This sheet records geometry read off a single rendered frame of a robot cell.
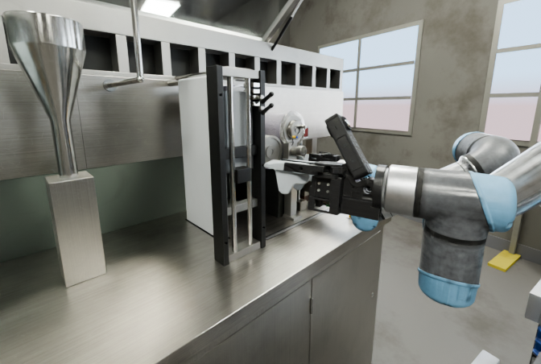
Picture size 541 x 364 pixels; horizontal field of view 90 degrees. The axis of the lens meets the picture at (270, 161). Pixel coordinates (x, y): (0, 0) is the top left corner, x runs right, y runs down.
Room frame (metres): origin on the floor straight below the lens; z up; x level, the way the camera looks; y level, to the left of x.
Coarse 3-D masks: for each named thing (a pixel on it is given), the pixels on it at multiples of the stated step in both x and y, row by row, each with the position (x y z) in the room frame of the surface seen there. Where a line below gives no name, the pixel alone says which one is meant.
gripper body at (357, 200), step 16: (320, 176) 0.43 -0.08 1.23; (336, 176) 0.43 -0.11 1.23; (352, 176) 0.43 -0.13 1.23; (368, 176) 0.44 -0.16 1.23; (320, 192) 0.44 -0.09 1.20; (336, 192) 0.42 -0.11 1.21; (352, 192) 0.43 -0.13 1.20; (368, 192) 0.43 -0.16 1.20; (336, 208) 0.41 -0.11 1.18; (352, 208) 0.42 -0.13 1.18; (368, 208) 0.40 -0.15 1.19
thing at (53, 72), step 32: (32, 64) 0.60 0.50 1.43; (64, 64) 0.63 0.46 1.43; (64, 96) 0.64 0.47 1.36; (64, 128) 0.65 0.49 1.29; (64, 160) 0.64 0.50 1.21; (64, 192) 0.61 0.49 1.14; (64, 224) 0.61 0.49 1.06; (96, 224) 0.65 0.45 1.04; (64, 256) 0.60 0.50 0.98; (96, 256) 0.65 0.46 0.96
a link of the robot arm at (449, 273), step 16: (432, 240) 0.35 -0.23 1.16; (448, 240) 0.34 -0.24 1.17; (464, 240) 0.33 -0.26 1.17; (432, 256) 0.35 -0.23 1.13; (448, 256) 0.34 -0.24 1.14; (464, 256) 0.33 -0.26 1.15; (480, 256) 0.33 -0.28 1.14; (432, 272) 0.35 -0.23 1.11; (448, 272) 0.33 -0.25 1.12; (464, 272) 0.33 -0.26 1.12; (480, 272) 0.34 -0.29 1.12; (432, 288) 0.35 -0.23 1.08; (448, 288) 0.33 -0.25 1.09; (464, 288) 0.33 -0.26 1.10; (448, 304) 0.33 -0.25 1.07; (464, 304) 0.33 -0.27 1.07
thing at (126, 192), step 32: (160, 160) 1.04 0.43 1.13; (0, 192) 0.73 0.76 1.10; (32, 192) 0.77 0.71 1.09; (96, 192) 0.88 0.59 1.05; (128, 192) 0.95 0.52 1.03; (160, 192) 1.03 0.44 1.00; (0, 224) 0.72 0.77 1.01; (32, 224) 0.76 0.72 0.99; (128, 224) 0.95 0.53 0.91; (0, 256) 0.71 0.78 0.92
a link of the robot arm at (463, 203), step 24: (432, 168) 0.39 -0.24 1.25; (432, 192) 0.35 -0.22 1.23; (456, 192) 0.34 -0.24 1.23; (480, 192) 0.33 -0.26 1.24; (504, 192) 0.32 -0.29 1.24; (432, 216) 0.35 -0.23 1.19; (456, 216) 0.33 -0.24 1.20; (480, 216) 0.32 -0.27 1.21; (504, 216) 0.31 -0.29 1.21; (480, 240) 0.33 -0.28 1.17
